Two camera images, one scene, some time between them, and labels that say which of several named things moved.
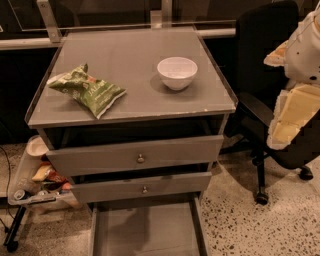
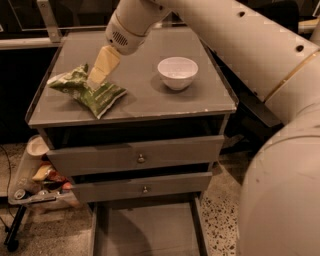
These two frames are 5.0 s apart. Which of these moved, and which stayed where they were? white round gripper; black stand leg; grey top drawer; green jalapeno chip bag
Moved: white round gripper
Stayed: green jalapeno chip bag; black stand leg; grey top drawer
